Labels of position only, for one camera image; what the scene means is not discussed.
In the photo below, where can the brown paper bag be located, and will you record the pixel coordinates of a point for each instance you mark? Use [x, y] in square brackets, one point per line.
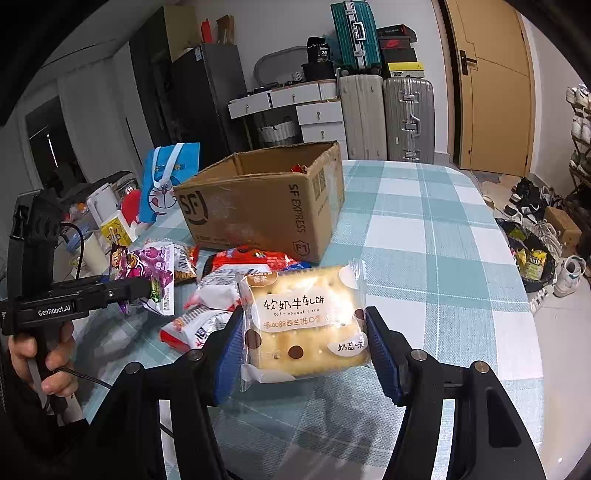
[225, 30]

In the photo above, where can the tall dark cabinet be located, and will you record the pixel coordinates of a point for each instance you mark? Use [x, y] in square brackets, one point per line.
[147, 83]

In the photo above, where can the black labelled box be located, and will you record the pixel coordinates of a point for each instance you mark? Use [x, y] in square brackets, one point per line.
[319, 53]

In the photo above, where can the white woven basket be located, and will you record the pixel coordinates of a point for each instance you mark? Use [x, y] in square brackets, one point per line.
[277, 134]

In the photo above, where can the small cardboard box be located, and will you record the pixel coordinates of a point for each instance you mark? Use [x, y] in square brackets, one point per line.
[563, 226]

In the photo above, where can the pile of shoes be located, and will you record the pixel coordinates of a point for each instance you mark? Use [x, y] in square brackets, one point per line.
[526, 196]

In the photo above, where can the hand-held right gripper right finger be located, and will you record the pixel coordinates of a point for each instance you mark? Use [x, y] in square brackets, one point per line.
[382, 355]

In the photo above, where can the dark refrigerator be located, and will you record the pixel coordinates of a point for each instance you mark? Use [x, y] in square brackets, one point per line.
[207, 101]

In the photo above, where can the silver suitcase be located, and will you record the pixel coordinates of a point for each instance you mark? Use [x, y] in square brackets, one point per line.
[408, 120]

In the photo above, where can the dark cartoon snack packet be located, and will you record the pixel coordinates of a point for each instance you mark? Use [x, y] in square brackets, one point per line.
[122, 261]

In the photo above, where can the blue cartoon gift bag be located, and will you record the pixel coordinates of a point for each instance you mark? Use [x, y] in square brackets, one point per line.
[161, 194]

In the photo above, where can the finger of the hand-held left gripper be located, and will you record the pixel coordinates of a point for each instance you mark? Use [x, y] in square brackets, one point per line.
[129, 290]

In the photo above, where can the white red snack packet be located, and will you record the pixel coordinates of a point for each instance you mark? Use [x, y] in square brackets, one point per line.
[217, 290]
[189, 327]

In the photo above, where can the white kettle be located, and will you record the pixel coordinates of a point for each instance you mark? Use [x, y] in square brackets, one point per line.
[104, 203]

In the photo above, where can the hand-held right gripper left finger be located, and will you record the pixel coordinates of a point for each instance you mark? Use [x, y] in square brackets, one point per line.
[229, 357]

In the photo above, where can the white drawer cabinet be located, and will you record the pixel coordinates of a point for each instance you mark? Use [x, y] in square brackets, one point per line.
[318, 115]

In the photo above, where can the cream nougat cake packet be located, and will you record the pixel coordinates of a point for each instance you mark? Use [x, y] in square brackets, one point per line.
[300, 323]

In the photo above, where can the orange brown snack packet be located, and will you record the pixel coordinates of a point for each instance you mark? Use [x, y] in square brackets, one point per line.
[184, 265]

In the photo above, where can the wooden door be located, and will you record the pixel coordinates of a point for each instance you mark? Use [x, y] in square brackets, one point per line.
[498, 92]

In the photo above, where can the purple snack packet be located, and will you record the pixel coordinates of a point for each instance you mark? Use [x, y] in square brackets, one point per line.
[154, 261]

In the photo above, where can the red bag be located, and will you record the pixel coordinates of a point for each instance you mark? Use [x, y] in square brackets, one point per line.
[131, 207]

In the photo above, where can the person's left hand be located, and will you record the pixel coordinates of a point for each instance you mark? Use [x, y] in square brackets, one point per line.
[23, 355]

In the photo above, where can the flat cardboard box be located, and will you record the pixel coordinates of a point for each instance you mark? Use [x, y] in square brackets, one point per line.
[180, 25]

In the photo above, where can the red black shoe box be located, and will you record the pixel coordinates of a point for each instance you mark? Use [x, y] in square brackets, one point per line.
[395, 44]

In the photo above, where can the shoe rack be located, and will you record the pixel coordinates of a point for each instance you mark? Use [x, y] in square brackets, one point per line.
[579, 138]

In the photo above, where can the black trash bin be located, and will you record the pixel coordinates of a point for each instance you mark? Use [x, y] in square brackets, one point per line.
[545, 277]

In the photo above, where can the brown cardboard box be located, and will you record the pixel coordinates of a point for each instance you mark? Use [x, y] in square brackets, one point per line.
[258, 212]

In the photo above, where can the grey plastic basin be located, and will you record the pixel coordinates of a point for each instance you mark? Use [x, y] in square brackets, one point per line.
[277, 64]

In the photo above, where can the person's left forearm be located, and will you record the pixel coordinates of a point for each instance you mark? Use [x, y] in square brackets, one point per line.
[27, 415]

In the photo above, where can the yellow black box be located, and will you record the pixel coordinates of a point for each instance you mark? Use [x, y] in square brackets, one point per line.
[406, 70]

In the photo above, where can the beige suitcase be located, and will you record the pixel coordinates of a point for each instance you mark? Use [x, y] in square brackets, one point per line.
[362, 120]

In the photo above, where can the white green sneaker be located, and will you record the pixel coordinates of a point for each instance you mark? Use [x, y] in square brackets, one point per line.
[570, 277]

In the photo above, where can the teal suitcase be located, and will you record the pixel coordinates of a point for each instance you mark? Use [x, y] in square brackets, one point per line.
[355, 37]

